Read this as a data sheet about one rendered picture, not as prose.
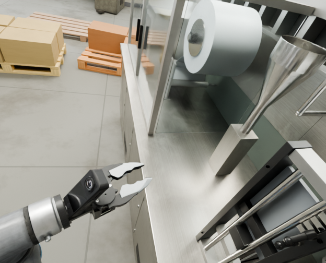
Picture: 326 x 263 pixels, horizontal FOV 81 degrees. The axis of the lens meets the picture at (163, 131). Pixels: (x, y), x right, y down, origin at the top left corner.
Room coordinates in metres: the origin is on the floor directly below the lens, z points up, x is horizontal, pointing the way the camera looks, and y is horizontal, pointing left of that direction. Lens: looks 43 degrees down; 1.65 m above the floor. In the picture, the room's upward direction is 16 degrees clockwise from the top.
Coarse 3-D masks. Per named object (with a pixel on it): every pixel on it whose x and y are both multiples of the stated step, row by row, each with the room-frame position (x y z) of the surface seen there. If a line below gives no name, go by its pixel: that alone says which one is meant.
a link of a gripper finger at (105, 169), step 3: (108, 165) 0.26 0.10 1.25; (111, 165) 0.26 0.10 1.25; (114, 165) 0.27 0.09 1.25; (117, 165) 0.27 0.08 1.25; (102, 168) 0.25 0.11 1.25; (105, 168) 0.25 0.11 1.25; (108, 168) 0.25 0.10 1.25; (111, 168) 0.26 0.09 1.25; (105, 171) 0.24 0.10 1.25; (108, 171) 0.25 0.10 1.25; (105, 174) 0.24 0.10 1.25; (108, 174) 0.24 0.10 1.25
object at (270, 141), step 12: (252, 108) 0.95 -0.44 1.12; (240, 120) 0.98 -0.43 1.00; (264, 120) 0.86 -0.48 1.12; (264, 132) 0.82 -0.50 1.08; (276, 132) 0.77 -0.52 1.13; (264, 144) 0.78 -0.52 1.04; (276, 144) 0.73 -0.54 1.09; (252, 156) 0.78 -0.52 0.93; (264, 156) 0.74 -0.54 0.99; (312, 192) 0.51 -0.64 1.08; (324, 252) 0.34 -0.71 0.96
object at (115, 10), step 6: (96, 0) 5.75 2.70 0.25; (102, 0) 5.77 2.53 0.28; (108, 0) 5.79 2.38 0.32; (114, 0) 5.81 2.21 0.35; (120, 0) 6.19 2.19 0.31; (96, 6) 5.75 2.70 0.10; (102, 6) 5.77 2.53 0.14; (108, 6) 5.79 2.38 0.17; (114, 6) 5.81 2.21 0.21; (120, 6) 6.23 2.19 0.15; (102, 12) 5.56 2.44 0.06; (108, 12) 5.81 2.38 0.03; (114, 12) 5.81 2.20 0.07
